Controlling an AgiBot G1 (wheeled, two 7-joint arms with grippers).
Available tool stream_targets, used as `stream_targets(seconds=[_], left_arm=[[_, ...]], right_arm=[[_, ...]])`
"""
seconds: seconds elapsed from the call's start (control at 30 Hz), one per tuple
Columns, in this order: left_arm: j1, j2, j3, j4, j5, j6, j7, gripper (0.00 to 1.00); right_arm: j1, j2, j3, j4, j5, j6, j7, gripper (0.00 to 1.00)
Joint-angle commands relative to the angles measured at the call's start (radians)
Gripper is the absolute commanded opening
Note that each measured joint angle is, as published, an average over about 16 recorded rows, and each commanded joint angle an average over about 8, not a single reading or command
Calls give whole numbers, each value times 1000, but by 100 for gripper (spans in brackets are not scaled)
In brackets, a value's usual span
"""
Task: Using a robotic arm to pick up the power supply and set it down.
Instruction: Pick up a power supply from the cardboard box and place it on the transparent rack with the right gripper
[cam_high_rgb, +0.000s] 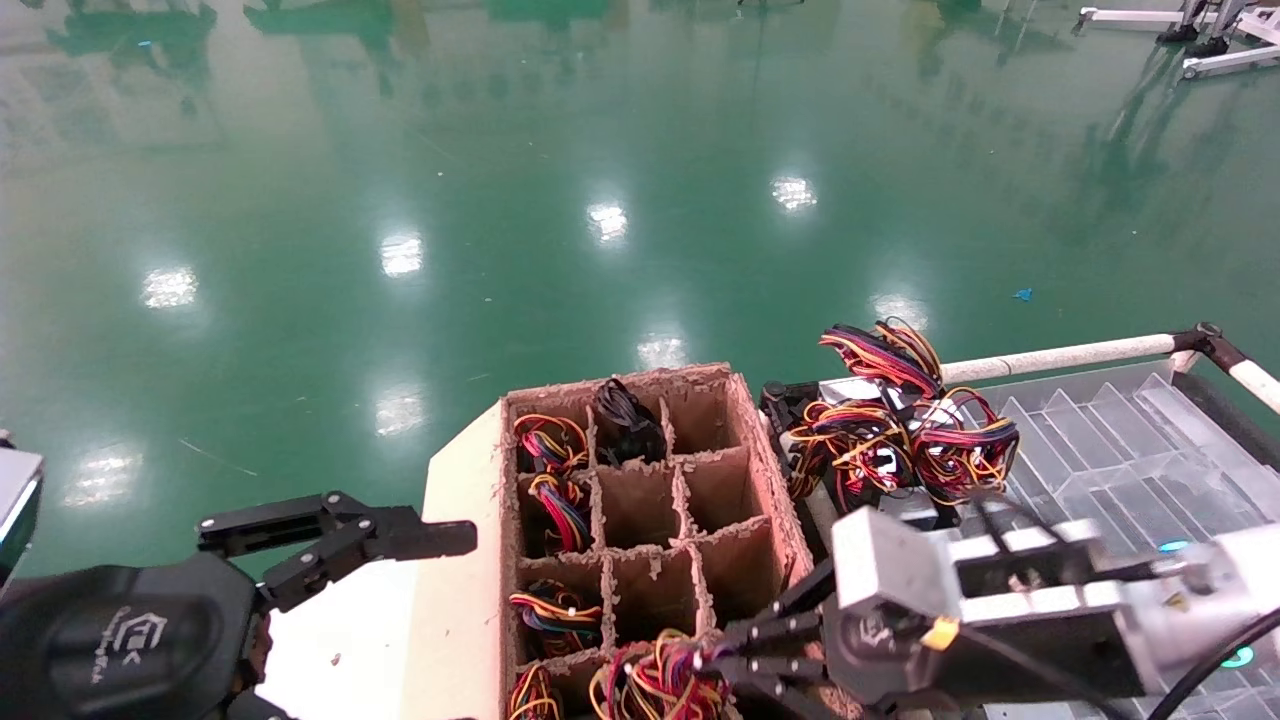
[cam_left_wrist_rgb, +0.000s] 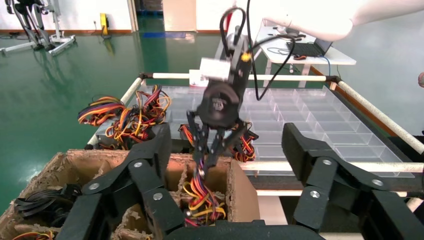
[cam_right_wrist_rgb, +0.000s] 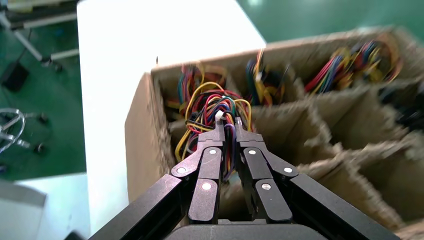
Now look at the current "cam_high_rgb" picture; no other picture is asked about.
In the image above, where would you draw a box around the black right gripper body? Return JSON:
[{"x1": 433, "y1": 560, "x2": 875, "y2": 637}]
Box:
[{"x1": 822, "y1": 598, "x2": 1146, "y2": 709}]

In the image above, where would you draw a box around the long white rack pipe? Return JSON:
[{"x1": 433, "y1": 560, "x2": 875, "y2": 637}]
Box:
[{"x1": 940, "y1": 333, "x2": 1201, "y2": 386}]

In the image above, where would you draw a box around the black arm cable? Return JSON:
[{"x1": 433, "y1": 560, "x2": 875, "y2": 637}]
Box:
[{"x1": 1148, "y1": 608, "x2": 1280, "y2": 720}]

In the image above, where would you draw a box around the white metal frame base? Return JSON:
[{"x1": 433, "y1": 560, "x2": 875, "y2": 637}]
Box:
[{"x1": 1073, "y1": 0, "x2": 1280, "y2": 81}]

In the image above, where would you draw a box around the white rack pipe beside box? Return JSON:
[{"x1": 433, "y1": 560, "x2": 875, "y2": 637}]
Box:
[{"x1": 800, "y1": 485, "x2": 843, "y2": 549}]

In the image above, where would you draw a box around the short white rack pipe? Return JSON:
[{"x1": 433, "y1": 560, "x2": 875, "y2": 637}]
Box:
[{"x1": 1228, "y1": 358, "x2": 1280, "y2": 416}]

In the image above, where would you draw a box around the power supply with black cables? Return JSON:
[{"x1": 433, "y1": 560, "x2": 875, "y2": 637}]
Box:
[{"x1": 592, "y1": 378, "x2": 669, "y2": 469}]

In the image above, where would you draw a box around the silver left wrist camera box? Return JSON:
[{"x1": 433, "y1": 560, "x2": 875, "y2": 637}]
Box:
[{"x1": 0, "y1": 448, "x2": 46, "y2": 586}]

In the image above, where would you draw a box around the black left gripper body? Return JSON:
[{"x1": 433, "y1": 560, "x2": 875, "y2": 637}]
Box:
[{"x1": 0, "y1": 553, "x2": 273, "y2": 720}]

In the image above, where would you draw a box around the clear stepped plastic tray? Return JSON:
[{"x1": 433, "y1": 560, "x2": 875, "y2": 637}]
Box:
[{"x1": 960, "y1": 360, "x2": 1280, "y2": 720}]

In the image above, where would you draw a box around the brown cardboard divider box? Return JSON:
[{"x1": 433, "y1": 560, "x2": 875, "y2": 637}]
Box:
[{"x1": 400, "y1": 362, "x2": 831, "y2": 720}]

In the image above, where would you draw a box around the pile of coloured wire bundles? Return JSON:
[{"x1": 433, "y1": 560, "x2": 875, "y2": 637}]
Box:
[{"x1": 783, "y1": 398, "x2": 941, "y2": 531}]

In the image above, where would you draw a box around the black pipe joint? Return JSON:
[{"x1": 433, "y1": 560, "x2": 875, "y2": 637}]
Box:
[{"x1": 1170, "y1": 322, "x2": 1249, "y2": 373}]

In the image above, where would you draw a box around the power supply with coloured wires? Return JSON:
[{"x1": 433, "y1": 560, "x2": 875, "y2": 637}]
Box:
[
  {"x1": 508, "y1": 580, "x2": 604, "y2": 659},
  {"x1": 508, "y1": 662, "x2": 563, "y2": 720},
  {"x1": 525, "y1": 472, "x2": 596, "y2": 556},
  {"x1": 588, "y1": 628, "x2": 736, "y2": 720},
  {"x1": 513, "y1": 413, "x2": 591, "y2": 473},
  {"x1": 905, "y1": 386, "x2": 1023, "y2": 506},
  {"x1": 818, "y1": 316, "x2": 946, "y2": 406}
]

